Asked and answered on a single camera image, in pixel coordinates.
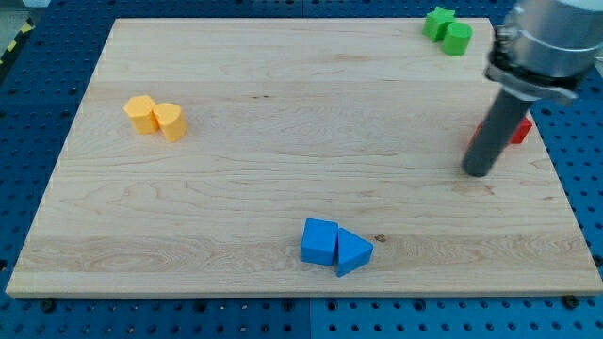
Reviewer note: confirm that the dark grey pointer rod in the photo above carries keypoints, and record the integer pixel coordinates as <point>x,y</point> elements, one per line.
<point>497,129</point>

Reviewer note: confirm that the blue triangle block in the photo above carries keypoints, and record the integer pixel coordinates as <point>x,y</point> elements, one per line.
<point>353,252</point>

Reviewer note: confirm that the green cylinder block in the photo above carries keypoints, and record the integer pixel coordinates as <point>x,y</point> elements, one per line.
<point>456,39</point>

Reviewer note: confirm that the yellow black hazard tape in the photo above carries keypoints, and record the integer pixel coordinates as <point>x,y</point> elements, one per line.
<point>15,46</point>

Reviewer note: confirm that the yellow heart block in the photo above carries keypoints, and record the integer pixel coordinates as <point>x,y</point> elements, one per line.
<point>171,121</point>

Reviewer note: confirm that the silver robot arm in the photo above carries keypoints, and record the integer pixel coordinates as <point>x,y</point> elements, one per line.
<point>545,48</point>

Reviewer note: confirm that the blue cube block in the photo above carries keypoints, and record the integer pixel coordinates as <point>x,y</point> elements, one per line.
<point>319,241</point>

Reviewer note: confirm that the green star block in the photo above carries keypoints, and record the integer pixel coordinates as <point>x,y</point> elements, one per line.
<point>436,23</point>

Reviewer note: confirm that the red block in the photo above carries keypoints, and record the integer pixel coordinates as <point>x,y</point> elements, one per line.
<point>518,136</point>

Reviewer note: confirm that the yellow hexagon block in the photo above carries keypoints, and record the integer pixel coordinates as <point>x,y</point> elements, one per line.
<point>139,110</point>

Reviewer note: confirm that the wooden board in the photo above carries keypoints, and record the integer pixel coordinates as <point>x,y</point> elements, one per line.
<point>360,122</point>

